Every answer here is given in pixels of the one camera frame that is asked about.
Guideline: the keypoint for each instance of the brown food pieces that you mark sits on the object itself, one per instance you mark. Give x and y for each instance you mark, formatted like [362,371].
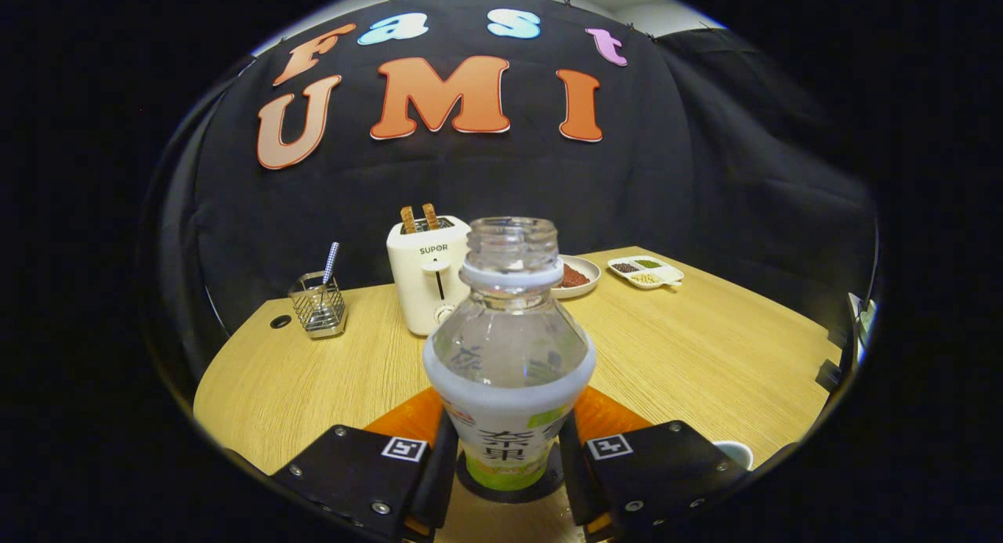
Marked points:
[574,276]

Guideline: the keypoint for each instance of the round white plate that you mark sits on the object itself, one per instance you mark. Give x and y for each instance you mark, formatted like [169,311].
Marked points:
[593,273]

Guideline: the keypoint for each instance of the white toaster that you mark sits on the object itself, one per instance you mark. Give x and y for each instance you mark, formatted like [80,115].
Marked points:
[419,284]

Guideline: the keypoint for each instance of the clear plastic juice bottle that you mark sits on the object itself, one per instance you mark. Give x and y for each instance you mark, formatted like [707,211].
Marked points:
[509,371]

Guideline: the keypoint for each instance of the dark brown round coaster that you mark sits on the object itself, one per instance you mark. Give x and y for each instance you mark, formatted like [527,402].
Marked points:
[552,472]

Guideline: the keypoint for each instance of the divided white dish with beans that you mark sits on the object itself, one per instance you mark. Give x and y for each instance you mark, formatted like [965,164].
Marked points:
[646,273]

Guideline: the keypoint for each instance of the wooden table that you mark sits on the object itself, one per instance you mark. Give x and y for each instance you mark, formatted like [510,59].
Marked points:
[689,347]

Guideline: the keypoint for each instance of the white cup with blue inside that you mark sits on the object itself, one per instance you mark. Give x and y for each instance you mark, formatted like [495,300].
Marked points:
[736,451]

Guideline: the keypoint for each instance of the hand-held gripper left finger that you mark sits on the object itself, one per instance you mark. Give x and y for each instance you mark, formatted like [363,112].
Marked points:
[353,472]

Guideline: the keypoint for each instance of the toast slice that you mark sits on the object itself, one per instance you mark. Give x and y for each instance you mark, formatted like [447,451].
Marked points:
[431,215]
[407,219]

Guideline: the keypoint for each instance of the black backdrop cloth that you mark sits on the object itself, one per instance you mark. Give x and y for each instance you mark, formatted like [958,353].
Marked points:
[705,175]

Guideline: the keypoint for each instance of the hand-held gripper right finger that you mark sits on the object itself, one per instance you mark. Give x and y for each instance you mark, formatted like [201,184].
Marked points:
[666,465]

